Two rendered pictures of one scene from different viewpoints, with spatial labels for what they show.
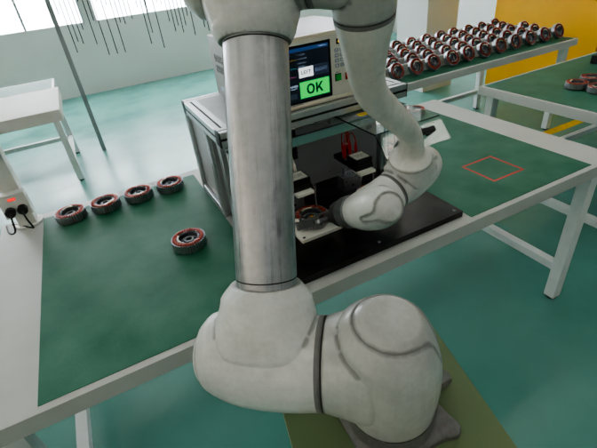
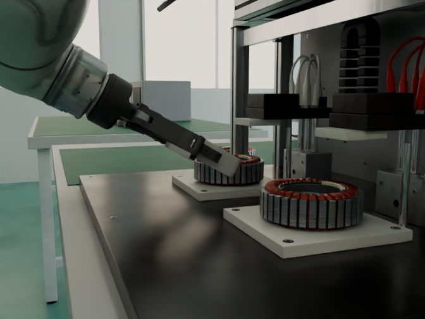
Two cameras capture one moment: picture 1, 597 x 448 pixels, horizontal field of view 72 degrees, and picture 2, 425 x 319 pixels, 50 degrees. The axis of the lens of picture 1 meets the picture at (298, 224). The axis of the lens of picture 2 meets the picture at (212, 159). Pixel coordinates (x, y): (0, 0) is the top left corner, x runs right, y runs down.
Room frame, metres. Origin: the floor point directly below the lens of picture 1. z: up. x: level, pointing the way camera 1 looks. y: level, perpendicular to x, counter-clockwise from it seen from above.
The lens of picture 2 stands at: (1.15, -0.76, 0.92)
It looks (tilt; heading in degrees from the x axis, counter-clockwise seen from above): 8 degrees down; 94
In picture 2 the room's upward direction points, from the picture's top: straight up
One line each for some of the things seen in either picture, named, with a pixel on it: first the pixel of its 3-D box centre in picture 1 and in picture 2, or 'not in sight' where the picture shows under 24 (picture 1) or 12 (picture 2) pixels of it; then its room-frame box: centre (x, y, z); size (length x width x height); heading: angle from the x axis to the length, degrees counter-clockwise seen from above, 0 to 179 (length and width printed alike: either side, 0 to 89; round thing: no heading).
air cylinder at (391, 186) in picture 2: (349, 180); (412, 194); (1.36, -0.21, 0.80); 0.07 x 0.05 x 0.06; 114
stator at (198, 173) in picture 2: (311, 217); (228, 168); (1.13, -0.04, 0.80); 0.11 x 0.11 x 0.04
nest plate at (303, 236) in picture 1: (312, 223); (228, 183); (1.13, -0.04, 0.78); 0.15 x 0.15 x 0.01; 24
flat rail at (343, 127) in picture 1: (322, 132); (330, 14); (1.27, -0.11, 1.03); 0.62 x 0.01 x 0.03; 114
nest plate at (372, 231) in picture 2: not in sight; (309, 223); (1.23, -0.27, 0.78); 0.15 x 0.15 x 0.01; 24
